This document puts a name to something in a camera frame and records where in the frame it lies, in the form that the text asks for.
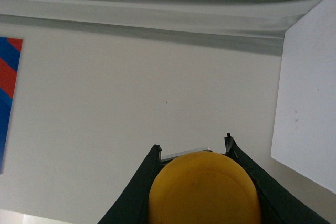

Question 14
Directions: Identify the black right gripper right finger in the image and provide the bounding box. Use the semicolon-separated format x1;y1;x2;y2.
224;133;328;224

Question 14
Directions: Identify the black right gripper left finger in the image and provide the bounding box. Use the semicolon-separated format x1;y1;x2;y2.
99;145;162;224

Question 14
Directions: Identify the yellow push button switch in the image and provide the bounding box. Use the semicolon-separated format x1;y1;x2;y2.
148;151;261;223

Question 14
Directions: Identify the white pleated curtain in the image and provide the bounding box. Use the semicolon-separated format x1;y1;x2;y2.
1;0;322;56

